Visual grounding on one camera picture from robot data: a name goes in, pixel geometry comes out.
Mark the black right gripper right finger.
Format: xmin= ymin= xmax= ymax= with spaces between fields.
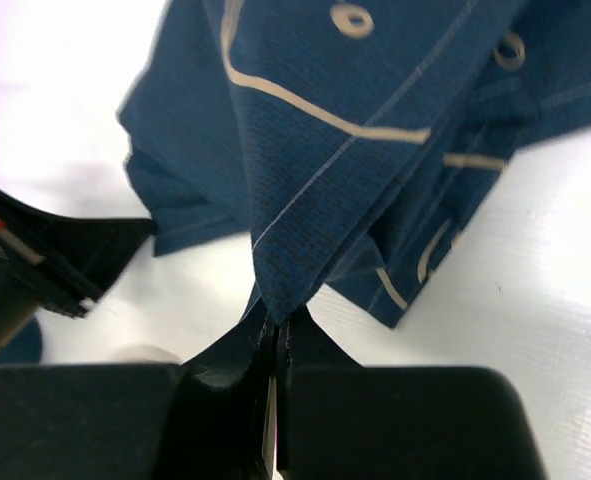
xmin=276 ymin=309 xmax=546 ymax=479

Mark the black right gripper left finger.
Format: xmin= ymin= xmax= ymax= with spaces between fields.
xmin=0 ymin=326 xmax=273 ymax=479

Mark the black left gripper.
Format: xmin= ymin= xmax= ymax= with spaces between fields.
xmin=0 ymin=193 xmax=155 ymax=364

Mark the dark blue patterned cloth napkin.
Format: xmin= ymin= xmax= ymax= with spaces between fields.
xmin=119 ymin=1 xmax=591 ymax=327

